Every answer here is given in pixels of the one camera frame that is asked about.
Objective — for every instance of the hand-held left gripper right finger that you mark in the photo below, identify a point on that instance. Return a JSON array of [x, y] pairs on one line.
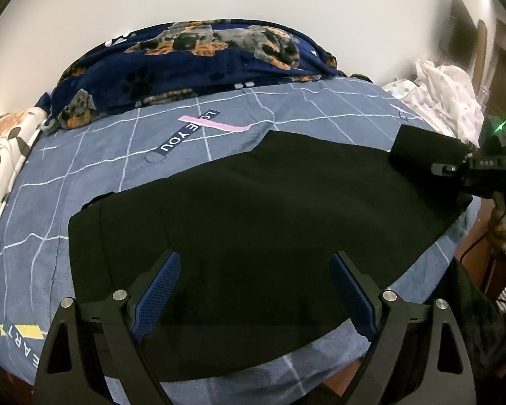
[[350, 295]]

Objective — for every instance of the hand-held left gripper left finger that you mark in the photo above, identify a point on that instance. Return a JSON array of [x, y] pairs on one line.
[[160, 291]]

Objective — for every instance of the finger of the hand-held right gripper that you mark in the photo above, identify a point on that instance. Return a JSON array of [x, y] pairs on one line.
[[449, 168]]

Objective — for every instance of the black pants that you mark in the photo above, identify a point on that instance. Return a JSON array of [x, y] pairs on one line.
[[257, 219]]

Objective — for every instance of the person's right hand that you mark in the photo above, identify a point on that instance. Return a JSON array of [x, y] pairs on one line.
[[504, 228]]

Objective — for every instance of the white dotted cloth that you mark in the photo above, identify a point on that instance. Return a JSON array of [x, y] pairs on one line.
[[442, 93]]

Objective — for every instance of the person's dark clothing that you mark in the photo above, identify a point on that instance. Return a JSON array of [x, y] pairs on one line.
[[476, 325]]

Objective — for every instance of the blue grid bedsheet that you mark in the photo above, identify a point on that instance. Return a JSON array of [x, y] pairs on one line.
[[88, 168]]

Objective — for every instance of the white floral pillow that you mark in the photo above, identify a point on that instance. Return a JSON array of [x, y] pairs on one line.
[[4, 147]]

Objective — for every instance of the navy dog-print blanket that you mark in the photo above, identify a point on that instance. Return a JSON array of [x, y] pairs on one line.
[[173, 71]]

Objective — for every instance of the dark brown wall panel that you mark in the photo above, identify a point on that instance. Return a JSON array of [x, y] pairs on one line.
[[463, 25]]

